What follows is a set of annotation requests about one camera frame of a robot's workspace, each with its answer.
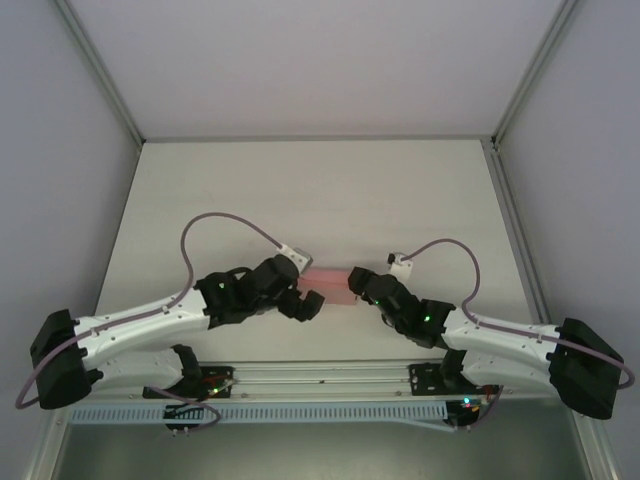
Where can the pink paper box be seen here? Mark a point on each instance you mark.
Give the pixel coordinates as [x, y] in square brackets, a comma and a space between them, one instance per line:
[330, 287]

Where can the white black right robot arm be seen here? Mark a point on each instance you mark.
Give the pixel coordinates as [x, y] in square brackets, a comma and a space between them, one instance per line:
[505, 340]

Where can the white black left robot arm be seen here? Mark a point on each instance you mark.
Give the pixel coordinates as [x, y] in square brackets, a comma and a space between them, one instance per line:
[135, 320]

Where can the grey metal panel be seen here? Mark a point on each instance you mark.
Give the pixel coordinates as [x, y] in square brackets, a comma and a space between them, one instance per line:
[320, 455]

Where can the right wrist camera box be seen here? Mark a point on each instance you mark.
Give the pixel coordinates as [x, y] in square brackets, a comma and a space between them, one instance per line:
[401, 267]

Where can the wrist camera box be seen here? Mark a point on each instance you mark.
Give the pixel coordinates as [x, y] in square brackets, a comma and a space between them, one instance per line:
[401, 267]
[296, 257]

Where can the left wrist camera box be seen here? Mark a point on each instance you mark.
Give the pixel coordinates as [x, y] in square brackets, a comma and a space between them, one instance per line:
[296, 257]

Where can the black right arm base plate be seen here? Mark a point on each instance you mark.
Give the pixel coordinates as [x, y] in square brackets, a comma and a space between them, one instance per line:
[425, 380]

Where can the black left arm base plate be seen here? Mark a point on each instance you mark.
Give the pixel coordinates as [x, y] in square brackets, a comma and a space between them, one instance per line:
[220, 377]

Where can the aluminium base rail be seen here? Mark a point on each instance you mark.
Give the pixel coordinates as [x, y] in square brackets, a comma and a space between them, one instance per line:
[325, 380]

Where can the aluminium table side rail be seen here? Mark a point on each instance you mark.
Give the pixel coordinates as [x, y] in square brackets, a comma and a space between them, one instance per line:
[520, 235]

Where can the aluminium frame post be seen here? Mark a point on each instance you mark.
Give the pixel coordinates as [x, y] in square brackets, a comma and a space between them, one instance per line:
[535, 75]
[102, 75]

